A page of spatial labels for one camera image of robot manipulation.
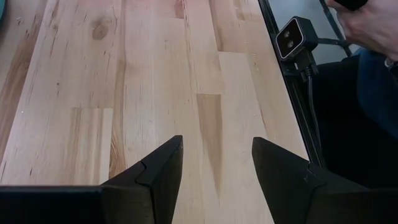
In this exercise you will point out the black table-level camera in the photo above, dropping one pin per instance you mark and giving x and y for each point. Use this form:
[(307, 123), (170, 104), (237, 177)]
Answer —
[(297, 37)]

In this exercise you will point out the black handheld device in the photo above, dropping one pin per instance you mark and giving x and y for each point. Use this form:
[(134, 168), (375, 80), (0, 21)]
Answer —
[(351, 3)]

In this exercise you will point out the person's wristwatch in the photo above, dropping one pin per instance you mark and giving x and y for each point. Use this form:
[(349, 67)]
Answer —
[(391, 64)]

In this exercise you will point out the person's hand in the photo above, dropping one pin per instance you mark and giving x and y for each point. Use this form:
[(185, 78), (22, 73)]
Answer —
[(370, 28)]

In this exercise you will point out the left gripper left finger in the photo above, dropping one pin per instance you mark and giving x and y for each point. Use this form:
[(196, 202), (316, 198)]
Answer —
[(140, 199)]

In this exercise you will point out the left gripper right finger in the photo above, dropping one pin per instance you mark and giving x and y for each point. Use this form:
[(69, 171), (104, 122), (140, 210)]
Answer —
[(311, 199)]

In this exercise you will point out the person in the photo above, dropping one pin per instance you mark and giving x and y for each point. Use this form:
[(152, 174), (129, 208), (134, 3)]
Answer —
[(376, 93)]

